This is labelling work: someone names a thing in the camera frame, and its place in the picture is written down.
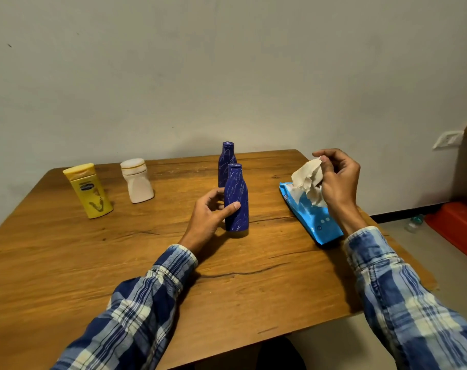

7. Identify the person's right hand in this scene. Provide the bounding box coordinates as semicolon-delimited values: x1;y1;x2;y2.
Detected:
312;148;367;237

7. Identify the person's left hand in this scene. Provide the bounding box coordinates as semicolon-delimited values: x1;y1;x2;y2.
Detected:
178;187;242;263

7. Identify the wooden table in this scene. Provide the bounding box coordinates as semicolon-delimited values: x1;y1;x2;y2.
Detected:
0;149;438;370

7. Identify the white wall socket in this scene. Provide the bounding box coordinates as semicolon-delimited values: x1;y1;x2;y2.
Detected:
432;129;465;151

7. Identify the person's left forearm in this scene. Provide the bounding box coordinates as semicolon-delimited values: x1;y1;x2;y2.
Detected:
50;244;198;370

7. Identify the clear green-capped floor bottle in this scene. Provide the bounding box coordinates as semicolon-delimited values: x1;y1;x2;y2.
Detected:
404;213;426;234

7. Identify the person's right forearm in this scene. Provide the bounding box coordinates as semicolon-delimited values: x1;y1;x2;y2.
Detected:
343;226;467;370

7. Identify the red plastic container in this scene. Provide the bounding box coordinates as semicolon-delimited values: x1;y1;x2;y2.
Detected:
424;200;467;266

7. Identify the yellow bottle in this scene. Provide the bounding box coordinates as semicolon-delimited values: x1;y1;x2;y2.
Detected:
62;162;114;220

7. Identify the white wet wipe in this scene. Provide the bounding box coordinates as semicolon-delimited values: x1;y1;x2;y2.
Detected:
291;157;328;208

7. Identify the dark blue bottle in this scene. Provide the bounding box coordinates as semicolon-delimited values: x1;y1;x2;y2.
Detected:
217;141;238;188
224;163;250;233

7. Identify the white bottle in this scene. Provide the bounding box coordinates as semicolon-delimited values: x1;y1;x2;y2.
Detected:
120;158;155;205

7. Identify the blue wet wipes pack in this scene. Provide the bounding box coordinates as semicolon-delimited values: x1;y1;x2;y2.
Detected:
278;182;345;246

